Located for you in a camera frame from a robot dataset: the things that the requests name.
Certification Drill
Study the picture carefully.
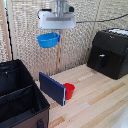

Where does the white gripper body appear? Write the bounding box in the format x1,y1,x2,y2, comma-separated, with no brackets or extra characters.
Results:
37,8,77,31

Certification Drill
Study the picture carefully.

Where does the blue bowl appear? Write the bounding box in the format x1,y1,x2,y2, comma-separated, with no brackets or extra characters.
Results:
36,32,61,49

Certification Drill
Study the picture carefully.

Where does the black chest box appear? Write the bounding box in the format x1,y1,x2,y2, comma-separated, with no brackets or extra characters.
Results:
86,28,128,81

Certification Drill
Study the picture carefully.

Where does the red plastic cup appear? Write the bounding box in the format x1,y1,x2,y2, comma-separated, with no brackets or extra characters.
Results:
62,82,76,101

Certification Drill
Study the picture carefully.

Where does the dark blue flat book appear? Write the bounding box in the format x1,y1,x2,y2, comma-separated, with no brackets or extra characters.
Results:
38,71,67,107

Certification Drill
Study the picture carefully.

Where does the white sheet on chest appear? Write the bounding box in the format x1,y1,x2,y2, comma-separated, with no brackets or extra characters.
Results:
107,27,128,35

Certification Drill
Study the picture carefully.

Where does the black open storage case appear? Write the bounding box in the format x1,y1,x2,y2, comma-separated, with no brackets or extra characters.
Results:
0,59,51,128

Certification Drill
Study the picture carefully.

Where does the black cable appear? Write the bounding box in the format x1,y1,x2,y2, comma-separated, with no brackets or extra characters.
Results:
75,13,128,25

